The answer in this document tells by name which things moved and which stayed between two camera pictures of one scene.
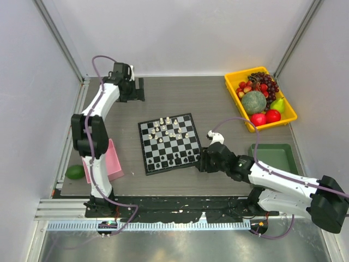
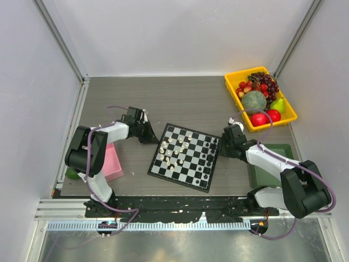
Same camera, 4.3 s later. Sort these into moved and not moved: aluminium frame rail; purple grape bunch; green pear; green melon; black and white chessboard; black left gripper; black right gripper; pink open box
Moved: black right gripper; black and white chessboard; black left gripper
Not moved: green melon; purple grape bunch; green pear; pink open box; aluminium frame rail
